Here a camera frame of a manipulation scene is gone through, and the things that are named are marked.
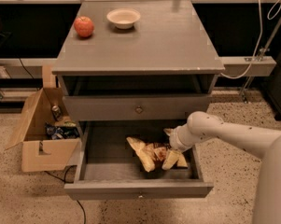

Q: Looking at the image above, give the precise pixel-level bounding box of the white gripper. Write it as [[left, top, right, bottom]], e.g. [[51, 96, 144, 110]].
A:
[[162, 124, 198, 170]]

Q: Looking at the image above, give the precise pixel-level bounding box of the brown chip bag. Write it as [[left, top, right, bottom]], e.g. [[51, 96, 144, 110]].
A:
[[126, 137, 188, 173]]

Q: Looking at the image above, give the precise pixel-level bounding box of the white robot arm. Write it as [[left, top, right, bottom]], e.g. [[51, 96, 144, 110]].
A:
[[166, 111, 281, 224]]

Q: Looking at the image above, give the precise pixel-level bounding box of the closed grey upper drawer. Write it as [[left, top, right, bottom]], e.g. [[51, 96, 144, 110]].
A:
[[63, 95, 210, 121]]

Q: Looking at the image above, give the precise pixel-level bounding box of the open grey middle drawer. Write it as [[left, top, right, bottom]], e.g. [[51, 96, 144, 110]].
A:
[[64, 120, 214, 200]]

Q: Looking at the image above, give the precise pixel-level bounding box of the grey wooden drawer cabinet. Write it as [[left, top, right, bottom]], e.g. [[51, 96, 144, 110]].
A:
[[52, 1, 224, 124]]

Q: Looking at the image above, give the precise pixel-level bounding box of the blue snack bag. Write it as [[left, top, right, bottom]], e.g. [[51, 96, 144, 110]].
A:
[[45, 123, 79, 140]]

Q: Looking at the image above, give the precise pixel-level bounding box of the metal soda can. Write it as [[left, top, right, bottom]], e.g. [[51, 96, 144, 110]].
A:
[[51, 105, 63, 121]]

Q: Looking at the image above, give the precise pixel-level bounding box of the open cardboard box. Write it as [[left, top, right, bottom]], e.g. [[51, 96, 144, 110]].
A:
[[6, 88, 80, 172]]

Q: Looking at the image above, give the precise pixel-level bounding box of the white paper bowl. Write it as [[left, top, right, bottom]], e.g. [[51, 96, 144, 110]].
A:
[[106, 8, 141, 30]]

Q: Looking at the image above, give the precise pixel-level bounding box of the red apple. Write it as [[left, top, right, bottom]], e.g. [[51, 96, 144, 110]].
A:
[[74, 16, 94, 38]]

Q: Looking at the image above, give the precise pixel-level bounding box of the grey metal rail frame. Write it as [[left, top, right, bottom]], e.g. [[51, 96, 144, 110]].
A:
[[0, 0, 276, 97]]

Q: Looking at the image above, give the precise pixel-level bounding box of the black floor cable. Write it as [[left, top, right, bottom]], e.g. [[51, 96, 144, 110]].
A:
[[44, 165, 87, 224]]

